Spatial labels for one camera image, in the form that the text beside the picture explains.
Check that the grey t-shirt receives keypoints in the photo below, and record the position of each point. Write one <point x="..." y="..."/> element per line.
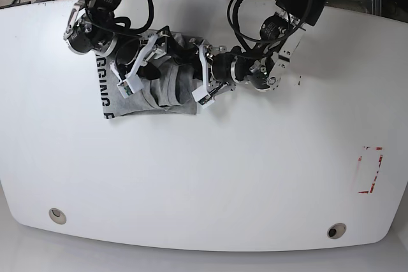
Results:
<point x="171" y="93"/>

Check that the table cable grommet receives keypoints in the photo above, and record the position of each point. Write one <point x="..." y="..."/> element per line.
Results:
<point x="336" y="231"/>
<point x="57" y="216"/>

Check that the left table cable grommet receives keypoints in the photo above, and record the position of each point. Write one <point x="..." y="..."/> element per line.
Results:
<point x="57" y="216"/>

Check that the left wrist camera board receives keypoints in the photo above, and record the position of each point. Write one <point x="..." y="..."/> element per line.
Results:
<point x="202" y="97"/>

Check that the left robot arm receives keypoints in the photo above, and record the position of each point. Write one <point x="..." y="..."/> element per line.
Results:
<point x="257" y="61"/>

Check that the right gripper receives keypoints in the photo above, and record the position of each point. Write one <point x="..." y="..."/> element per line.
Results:
<point x="148" y="56"/>

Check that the red tape rectangle marking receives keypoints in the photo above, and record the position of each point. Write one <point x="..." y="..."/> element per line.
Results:
<point x="369" y="165"/>

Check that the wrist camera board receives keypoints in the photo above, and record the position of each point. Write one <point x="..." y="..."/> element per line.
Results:
<point x="202" y="97"/>
<point x="130" y="86"/>

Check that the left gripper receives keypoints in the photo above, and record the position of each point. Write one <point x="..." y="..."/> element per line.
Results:
<point x="211" y="67"/>

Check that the right table cable grommet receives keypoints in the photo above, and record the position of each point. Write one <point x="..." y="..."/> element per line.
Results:
<point x="336" y="231"/>

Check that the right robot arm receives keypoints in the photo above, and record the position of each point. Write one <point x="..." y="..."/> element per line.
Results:
<point x="93" y="26"/>

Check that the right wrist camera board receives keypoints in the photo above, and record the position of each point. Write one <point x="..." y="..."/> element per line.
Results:
<point x="130" y="86"/>

